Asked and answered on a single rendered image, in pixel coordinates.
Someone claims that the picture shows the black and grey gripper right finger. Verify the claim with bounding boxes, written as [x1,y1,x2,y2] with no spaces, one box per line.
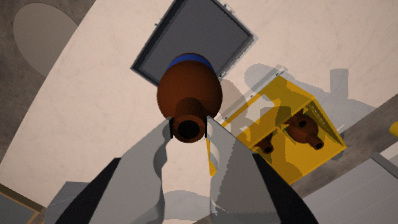
[205,116,319,224]

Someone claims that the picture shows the yellow crate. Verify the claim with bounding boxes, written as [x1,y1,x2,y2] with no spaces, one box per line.
[221,75,347,185]

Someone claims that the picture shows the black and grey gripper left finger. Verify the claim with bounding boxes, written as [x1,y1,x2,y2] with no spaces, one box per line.
[55,117,174,224]

